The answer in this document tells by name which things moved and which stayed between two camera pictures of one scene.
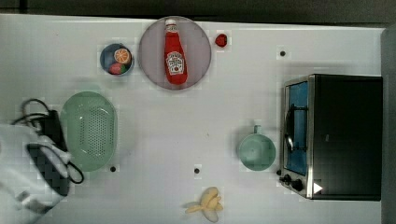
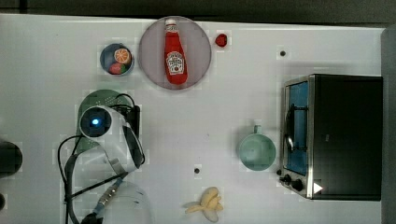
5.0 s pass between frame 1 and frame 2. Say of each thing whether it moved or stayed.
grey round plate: stayed
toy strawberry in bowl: stayed
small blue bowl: stayed
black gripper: moved
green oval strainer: moved
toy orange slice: stayed
